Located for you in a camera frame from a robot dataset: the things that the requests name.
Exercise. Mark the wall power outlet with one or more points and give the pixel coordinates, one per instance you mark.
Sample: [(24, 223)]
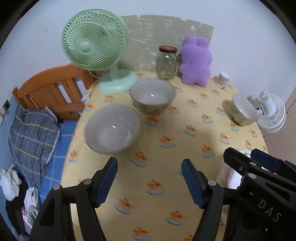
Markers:
[(6, 105)]

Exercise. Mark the yellow printed tablecloth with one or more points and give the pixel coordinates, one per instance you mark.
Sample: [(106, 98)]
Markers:
[(161, 166)]

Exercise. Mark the beige door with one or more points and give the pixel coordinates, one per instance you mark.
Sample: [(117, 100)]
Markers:
[(286, 129)]

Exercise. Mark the cotton swab container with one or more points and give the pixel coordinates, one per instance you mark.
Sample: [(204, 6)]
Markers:
[(223, 80)]

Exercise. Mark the wooden bed headboard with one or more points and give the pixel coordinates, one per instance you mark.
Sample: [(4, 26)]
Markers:
[(46, 85)]

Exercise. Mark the floral ceramic bowl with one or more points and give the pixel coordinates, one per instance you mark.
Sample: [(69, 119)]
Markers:
[(242, 109), (111, 132), (150, 92)]

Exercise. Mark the large orange floral plate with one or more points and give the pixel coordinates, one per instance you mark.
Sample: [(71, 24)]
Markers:
[(229, 176)]

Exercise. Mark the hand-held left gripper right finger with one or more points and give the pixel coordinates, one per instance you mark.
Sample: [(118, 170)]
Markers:
[(194, 185)]

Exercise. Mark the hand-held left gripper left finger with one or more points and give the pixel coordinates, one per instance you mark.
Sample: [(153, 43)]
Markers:
[(106, 183)]

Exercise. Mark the green desk fan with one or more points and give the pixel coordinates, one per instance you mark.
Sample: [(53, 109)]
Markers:
[(90, 44)]

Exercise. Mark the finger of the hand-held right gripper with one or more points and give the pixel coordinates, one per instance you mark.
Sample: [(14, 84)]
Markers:
[(240, 163), (266, 160)]

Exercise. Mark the grey plaid pillow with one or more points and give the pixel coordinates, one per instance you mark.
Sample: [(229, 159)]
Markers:
[(32, 139)]

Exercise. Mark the white crumpled cloth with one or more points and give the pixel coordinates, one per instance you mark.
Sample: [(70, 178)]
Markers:
[(10, 183)]

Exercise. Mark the glass jar with lid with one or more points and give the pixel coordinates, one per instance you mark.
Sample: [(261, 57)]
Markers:
[(165, 64)]

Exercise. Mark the grey crumpled cloth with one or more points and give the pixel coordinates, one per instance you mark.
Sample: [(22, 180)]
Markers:
[(32, 199)]

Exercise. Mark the purple plush toy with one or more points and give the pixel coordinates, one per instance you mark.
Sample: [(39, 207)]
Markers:
[(195, 62)]

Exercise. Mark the dark clothes pile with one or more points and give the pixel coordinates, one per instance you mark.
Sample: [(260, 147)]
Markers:
[(16, 208)]

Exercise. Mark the white standing fan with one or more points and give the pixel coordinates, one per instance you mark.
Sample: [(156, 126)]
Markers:
[(270, 115)]

